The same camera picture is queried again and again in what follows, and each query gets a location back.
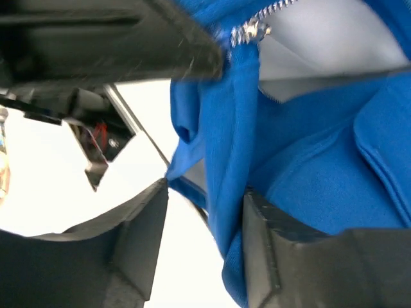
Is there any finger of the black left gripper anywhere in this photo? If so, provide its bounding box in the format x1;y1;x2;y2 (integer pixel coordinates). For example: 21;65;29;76
1;1;223;87

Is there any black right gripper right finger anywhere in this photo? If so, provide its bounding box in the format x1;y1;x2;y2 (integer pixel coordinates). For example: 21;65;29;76
242;190;410;307

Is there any blue zip jacket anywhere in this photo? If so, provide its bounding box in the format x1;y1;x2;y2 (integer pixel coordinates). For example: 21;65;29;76
166;1;410;307

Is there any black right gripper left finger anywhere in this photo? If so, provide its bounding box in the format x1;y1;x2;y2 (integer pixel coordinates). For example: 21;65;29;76
1;178;168;308

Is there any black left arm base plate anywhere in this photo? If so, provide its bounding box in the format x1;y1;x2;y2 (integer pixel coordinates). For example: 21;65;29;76
59;85;142;191

